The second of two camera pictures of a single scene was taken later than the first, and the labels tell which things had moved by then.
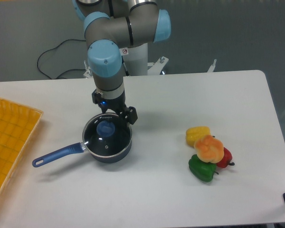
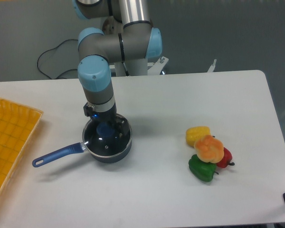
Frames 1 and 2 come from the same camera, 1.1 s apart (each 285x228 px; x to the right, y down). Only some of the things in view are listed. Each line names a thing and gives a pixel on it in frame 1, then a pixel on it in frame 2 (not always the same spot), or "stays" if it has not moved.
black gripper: x=118 y=105 → x=120 y=124
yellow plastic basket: x=12 y=128 stays
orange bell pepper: x=209 y=149 stays
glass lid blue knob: x=107 y=135 stays
